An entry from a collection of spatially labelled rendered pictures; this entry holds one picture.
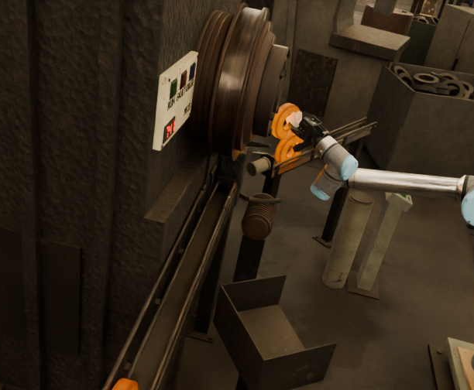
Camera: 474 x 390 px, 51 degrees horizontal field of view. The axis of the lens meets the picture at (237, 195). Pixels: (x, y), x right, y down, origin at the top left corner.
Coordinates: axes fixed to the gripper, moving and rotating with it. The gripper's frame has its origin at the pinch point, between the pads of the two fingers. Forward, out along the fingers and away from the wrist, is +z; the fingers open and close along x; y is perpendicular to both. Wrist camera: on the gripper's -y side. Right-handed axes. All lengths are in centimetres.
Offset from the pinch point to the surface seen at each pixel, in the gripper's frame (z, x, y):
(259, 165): -7.2, 14.6, -16.9
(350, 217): -38, -30, -35
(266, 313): -64, 69, -9
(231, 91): -20, 67, 36
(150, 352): -57, 103, -12
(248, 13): -4, 53, 50
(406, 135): 4, -164, -48
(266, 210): -21.1, 16.2, -29.7
